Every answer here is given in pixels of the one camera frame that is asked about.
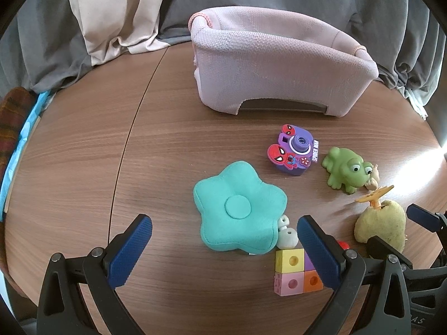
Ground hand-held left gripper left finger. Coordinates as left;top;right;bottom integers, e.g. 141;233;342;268
37;214;153;335

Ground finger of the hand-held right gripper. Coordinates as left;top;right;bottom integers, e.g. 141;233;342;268
407;204;447;233
365;236;413;269

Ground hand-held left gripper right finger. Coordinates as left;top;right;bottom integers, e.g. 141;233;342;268
297;215;413;335

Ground yellow plush toy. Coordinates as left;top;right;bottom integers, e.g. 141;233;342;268
354;185;409;253

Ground pale mint rubber toy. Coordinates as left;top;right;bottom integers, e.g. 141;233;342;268
276;214;299;250

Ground small beige toy figure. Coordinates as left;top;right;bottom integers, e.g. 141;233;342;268
365;163;381;191

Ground green rubber frog toy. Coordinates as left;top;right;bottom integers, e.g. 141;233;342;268
321;147;374;194

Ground teal flower-shaped pillow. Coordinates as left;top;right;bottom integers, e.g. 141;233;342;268
193;161;289;255

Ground purple toy camera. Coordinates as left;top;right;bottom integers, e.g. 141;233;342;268
267;124;322;177

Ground pink fabric basket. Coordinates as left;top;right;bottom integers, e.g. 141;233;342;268
189;6;379;117

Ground colourful linking cube block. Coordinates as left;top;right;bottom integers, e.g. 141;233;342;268
274;248;324;296

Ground light blue sheet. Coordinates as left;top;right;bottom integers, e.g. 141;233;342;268
0;91;53;213

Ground brown plaid cloth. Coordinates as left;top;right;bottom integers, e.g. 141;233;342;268
0;87;35;182

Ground beige curtain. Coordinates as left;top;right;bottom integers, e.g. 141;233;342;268
66;0;182;67

